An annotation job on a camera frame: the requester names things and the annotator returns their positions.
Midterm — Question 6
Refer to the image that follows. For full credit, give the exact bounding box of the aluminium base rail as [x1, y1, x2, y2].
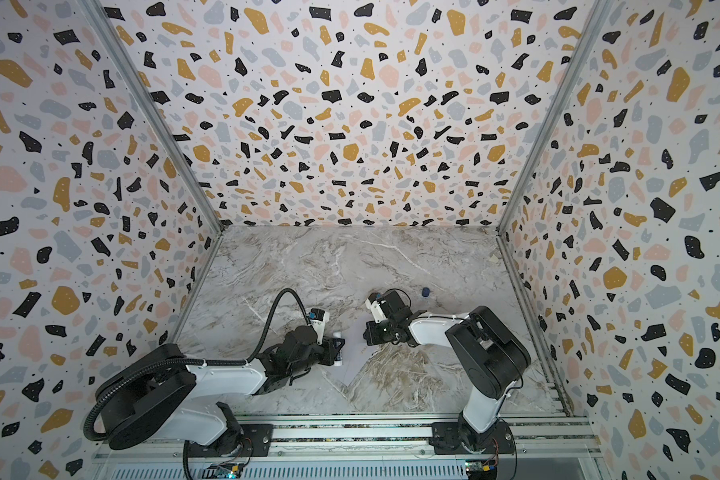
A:
[87, 413, 610, 479]

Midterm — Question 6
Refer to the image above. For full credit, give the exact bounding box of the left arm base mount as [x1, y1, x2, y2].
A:
[186, 423, 274, 460]

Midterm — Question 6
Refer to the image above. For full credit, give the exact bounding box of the black corrugated cable conduit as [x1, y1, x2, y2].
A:
[82, 287, 313, 480]

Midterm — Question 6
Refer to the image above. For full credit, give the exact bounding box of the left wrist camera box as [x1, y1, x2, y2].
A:
[308, 307, 330, 344]

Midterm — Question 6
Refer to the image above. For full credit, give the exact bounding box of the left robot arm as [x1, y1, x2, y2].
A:
[82, 325, 345, 456]

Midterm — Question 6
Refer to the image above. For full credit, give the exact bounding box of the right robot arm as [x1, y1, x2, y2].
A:
[363, 289, 532, 434]

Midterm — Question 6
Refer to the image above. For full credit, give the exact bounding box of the pale lilac envelope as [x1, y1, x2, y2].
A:
[330, 337, 378, 385]

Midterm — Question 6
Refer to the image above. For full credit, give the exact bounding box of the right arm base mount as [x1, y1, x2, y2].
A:
[429, 419, 516, 456]

